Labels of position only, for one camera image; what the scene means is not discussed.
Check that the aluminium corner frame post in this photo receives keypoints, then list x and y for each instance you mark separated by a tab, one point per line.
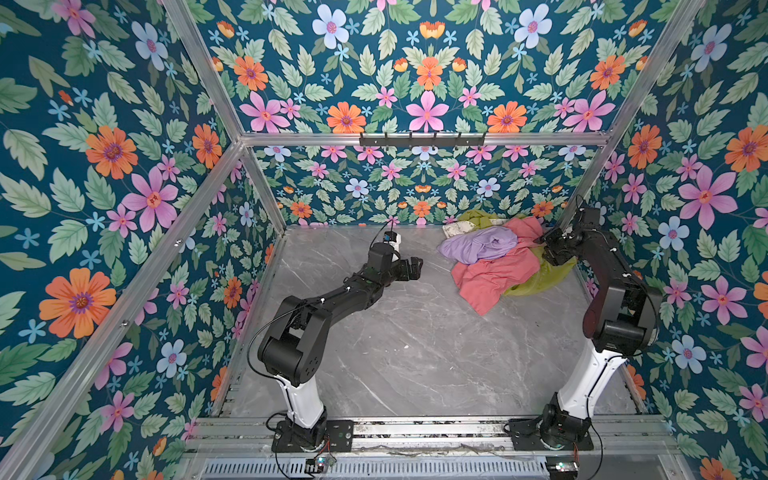
181	17

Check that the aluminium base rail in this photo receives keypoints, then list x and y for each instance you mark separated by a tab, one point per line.
452	435

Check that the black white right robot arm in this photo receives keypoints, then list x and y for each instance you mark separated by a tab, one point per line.
620	322

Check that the right green circuit board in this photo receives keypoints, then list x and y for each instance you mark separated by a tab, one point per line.
562	469

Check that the aluminium back horizontal bar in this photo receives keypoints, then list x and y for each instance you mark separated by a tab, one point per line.
525	139

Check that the pink cloth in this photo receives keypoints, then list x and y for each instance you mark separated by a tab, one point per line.
482	284

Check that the green circuit board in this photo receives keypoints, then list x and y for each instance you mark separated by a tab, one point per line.
320	464
562	469

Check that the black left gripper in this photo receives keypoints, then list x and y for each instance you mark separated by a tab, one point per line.
414	271

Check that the white ventilation grille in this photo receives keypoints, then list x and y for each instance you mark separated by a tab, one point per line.
377	468

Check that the black hook rail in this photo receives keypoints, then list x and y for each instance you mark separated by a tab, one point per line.
407	140

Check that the left green circuit board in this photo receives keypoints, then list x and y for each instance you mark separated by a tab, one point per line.
320	464

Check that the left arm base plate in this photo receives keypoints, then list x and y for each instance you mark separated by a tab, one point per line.
312	437

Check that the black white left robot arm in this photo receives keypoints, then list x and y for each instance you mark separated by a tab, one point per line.
294	343

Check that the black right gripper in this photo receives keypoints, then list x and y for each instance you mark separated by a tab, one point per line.
551	237

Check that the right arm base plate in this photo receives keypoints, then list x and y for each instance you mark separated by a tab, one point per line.
555	435

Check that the lavender cloth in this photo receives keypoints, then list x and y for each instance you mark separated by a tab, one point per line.
484	244

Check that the white patterned cloth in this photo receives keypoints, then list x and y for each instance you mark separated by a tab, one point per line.
458	228

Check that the olive green cloth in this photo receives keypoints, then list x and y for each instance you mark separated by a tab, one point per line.
548	276

